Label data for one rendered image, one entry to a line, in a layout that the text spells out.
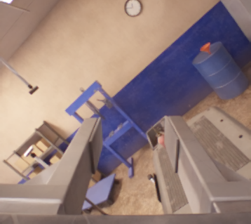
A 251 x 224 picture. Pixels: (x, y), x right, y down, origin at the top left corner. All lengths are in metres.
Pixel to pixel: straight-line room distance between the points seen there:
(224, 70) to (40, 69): 3.52
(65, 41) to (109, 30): 0.91
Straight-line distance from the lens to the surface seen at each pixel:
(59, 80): 4.09
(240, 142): 0.84
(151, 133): 3.38
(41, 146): 4.37
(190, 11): 3.97
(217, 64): 3.36
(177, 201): 0.83
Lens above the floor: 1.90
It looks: 11 degrees down
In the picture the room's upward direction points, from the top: 44 degrees counter-clockwise
